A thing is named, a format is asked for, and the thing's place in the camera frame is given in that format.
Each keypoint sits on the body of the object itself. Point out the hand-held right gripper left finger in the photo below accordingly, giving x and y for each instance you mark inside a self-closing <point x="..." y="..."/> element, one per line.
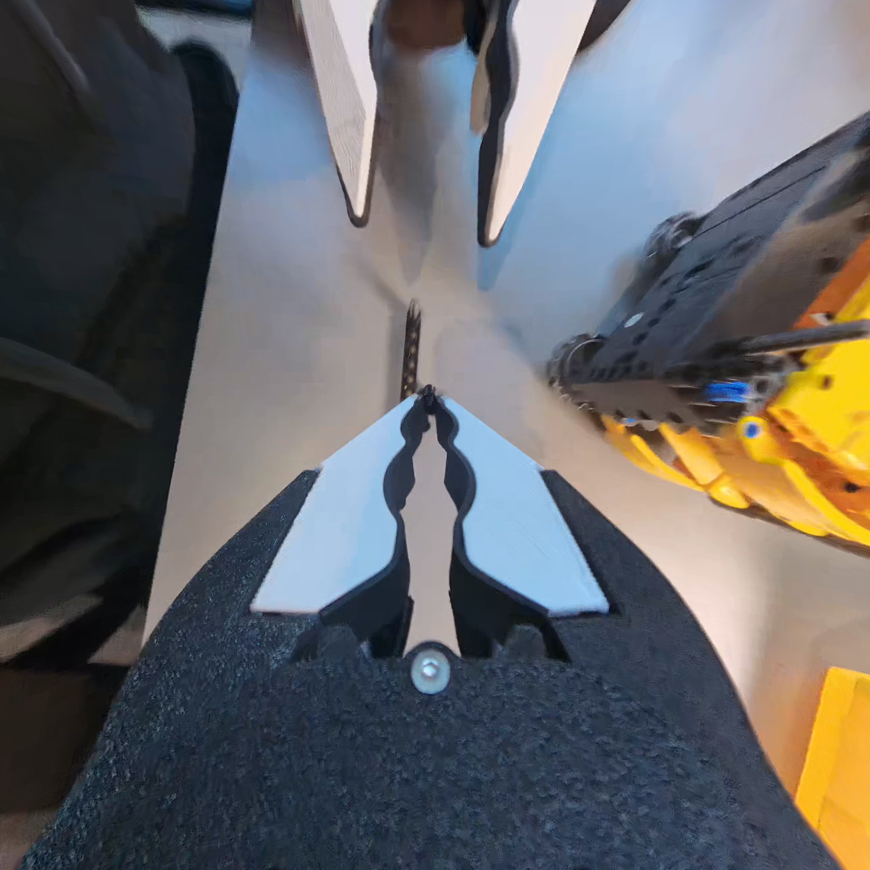
<point x="340" y="537"/>

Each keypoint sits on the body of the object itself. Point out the grey desk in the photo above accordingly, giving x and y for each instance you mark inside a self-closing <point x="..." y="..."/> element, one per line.
<point x="299" y="340"/>

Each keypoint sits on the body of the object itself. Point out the yellow plastic box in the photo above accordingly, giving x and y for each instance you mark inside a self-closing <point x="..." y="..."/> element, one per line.
<point x="843" y="775"/>

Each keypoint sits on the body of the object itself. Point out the long black perforated beam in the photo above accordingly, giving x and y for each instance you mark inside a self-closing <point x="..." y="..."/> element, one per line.
<point x="412" y="347"/>

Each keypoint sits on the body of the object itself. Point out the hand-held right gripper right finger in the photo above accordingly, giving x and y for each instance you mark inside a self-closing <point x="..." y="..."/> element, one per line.
<point x="530" y="530"/>

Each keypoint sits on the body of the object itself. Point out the black yellow toy brick vehicle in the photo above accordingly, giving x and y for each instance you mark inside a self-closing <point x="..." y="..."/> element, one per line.
<point x="721" y="299"/>

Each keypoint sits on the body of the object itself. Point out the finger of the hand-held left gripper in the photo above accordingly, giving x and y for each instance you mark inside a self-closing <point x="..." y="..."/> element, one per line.
<point x="537" y="82"/>
<point x="340" y="95"/>

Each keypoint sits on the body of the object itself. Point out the black connector pin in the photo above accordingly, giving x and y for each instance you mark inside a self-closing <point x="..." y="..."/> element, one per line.
<point x="428" y="396"/>

